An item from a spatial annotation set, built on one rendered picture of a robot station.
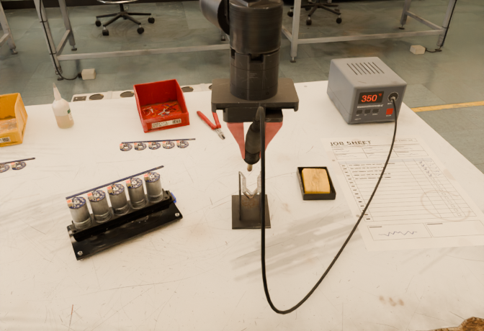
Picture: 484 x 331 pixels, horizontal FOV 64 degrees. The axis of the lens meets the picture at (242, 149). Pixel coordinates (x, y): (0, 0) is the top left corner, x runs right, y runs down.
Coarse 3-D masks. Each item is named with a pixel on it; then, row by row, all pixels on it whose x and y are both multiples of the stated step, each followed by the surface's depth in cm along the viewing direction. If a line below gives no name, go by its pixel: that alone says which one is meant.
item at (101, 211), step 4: (96, 196) 56; (104, 200) 56; (92, 204) 56; (96, 204) 56; (100, 204) 56; (104, 204) 56; (92, 208) 56; (96, 208) 56; (100, 208) 56; (104, 208) 57; (108, 208) 58; (92, 212) 57; (96, 212) 56; (100, 212) 57; (104, 212) 57; (108, 212) 58; (96, 216) 57; (100, 216) 57; (104, 216) 57; (108, 216) 58; (96, 220) 58; (100, 220) 57; (104, 220) 58
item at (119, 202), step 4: (124, 192) 57; (112, 196) 57; (116, 196) 57; (120, 196) 57; (124, 196) 58; (112, 200) 57; (116, 200) 57; (120, 200) 57; (124, 200) 58; (112, 204) 58; (116, 204) 57; (120, 204) 58; (124, 204) 58; (112, 208) 58; (116, 208) 58; (120, 208) 58; (124, 208) 58; (128, 208) 60; (116, 212) 58; (120, 212) 58; (124, 212) 59
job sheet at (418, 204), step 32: (352, 160) 73; (384, 160) 73; (416, 160) 73; (352, 192) 66; (384, 192) 66; (416, 192) 66; (448, 192) 66; (384, 224) 60; (416, 224) 60; (448, 224) 60; (480, 224) 60
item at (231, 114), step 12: (228, 108) 44; (240, 108) 44; (252, 108) 44; (264, 108) 44; (228, 120) 45; (240, 120) 45; (252, 120) 45; (264, 120) 45; (276, 120) 45; (276, 132) 47
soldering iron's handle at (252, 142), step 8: (248, 128) 44; (256, 128) 43; (248, 136) 45; (256, 136) 44; (248, 144) 47; (256, 144) 46; (248, 152) 49; (256, 152) 49; (248, 160) 53; (256, 160) 53
